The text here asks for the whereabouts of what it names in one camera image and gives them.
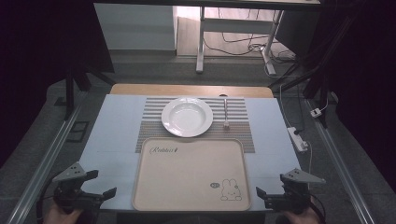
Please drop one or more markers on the beige tray with rabbit print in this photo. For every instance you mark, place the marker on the beige tray with rabbit print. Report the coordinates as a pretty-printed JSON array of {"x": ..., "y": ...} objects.
[{"x": 190, "y": 177}]

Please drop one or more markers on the white power strip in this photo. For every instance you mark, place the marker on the white power strip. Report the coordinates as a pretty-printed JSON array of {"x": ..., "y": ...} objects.
[{"x": 297, "y": 139}]

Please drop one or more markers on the white desk frame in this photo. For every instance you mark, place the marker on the white desk frame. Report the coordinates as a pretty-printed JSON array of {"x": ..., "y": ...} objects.
[{"x": 236, "y": 25}]

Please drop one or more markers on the person's left hand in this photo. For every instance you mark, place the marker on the person's left hand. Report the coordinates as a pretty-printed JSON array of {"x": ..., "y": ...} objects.
[{"x": 59, "y": 216}]

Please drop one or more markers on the aluminium rail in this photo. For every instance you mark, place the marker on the aluminium rail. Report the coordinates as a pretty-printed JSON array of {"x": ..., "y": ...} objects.
[
  {"x": 43, "y": 165},
  {"x": 341, "y": 168}
]

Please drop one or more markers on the white deep plate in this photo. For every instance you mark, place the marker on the white deep plate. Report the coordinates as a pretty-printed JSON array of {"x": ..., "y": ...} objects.
[{"x": 187, "y": 116}]

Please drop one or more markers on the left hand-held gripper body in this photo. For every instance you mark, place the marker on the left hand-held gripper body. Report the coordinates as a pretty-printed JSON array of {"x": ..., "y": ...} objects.
[{"x": 73, "y": 194}]

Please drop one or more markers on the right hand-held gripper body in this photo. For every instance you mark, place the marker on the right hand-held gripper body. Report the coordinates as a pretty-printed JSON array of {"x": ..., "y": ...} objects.
[{"x": 292, "y": 199}]

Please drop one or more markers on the striped woven placemat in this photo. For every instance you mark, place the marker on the striped woven placemat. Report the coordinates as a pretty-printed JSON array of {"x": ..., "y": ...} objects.
[{"x": 236, "y": 137}]

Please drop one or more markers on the light blue table cover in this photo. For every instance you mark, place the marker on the light blue table cover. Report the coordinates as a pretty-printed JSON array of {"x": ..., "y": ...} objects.
[{"x": 115, "y": 130}]

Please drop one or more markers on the silver fork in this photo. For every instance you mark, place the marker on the silver fork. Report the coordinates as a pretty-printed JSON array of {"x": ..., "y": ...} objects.
[{"x": 226, "y": 113}]

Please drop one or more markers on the small white adapter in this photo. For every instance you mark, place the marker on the small white adapter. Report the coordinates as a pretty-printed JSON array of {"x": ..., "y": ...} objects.
[{"x": 316, "y": 112}]

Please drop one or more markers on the person's right hand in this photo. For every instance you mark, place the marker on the person's right hand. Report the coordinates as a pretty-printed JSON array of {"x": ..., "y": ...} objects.
[{"x": 303, "y": 217}]

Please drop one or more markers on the black stand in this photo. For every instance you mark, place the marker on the black stand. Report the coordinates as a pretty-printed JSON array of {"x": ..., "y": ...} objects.
[
  {"x": 314, "y": 71},
  {"x": 70, "y": 93}
]

